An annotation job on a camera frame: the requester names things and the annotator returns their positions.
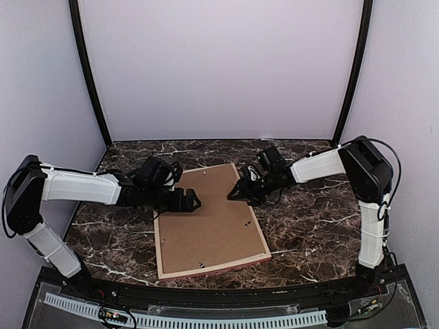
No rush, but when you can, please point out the brown cardboard backing board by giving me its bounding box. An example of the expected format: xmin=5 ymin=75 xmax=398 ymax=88
xmin=158 ymin=164 xmax=267 ymax=275

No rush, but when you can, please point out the left black corner post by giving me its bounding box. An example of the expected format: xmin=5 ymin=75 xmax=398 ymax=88
xmin=68 ymin=0 xmax=112 ymax=148

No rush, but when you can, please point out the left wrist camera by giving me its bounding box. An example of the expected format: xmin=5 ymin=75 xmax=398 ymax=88
xmin=163 ymin=170 xmax=182 ymax=191

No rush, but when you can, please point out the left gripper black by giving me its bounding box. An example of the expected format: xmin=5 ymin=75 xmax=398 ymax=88
xmin=143 ymin=185 xmax=201 ymax=213

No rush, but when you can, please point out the white slotted cable duct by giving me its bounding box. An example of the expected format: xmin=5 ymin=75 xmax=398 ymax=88
xmin=43 ymin=293 xmax=327 ymax=328

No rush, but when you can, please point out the right black corner post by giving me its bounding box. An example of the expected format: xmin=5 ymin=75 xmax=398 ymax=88
xmin=331 ymin=0 xmax=374 ymax=145

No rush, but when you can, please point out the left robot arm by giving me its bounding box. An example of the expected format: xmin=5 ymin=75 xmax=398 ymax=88
xmin=1 ymin=155 xmax=202 ymax=299

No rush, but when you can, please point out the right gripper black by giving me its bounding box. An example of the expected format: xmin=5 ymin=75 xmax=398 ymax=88
xmin=228 ymin=171 xmax=278 ymax=206

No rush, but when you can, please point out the pink wooden picture frame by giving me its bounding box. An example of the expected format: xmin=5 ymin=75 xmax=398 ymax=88
xmin=153 ymin=162 xmax=272 ymax=281

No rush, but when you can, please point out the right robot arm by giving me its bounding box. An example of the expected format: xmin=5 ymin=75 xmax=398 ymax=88
xmin=227 ymin=136 xmax=401 ymax=269

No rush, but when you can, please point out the black corner post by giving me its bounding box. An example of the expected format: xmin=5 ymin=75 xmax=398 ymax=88
xmin=68 ymin=0 xmax=112 ymax=148
xmin=331 ymin=0 xmax=374 ymax=145

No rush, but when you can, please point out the black front rail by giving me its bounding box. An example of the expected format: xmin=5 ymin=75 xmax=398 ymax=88
xmin=40 ymin=273 xmax=399 ymax=313

